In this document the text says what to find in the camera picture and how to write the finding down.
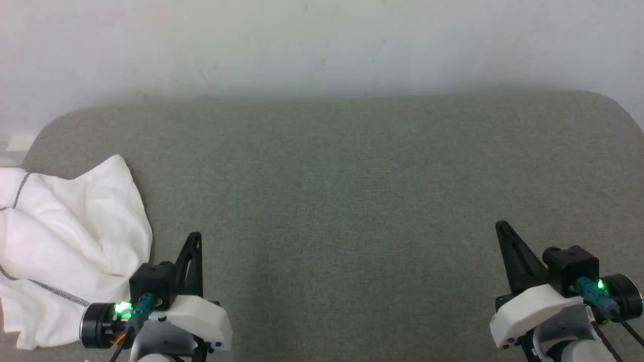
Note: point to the white flat rectangular plate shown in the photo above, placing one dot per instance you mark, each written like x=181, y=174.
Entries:
x=21, y=142

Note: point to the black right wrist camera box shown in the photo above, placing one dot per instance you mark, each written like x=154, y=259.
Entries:
x=573, y=264

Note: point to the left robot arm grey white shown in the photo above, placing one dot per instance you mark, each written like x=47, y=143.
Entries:
x=156, y=358

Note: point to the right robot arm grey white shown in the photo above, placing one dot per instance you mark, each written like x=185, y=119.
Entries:
x=578, y=352

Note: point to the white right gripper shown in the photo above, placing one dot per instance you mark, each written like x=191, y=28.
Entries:
x=533, y=309

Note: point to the white t-shirt grey stitching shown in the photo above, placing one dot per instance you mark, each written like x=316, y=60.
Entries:
x=75, y=236

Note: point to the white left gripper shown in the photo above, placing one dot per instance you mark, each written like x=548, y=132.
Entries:
x=201, y=322

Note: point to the grey fabric sofa cushion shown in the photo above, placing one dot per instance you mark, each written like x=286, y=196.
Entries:
x=342, y=201

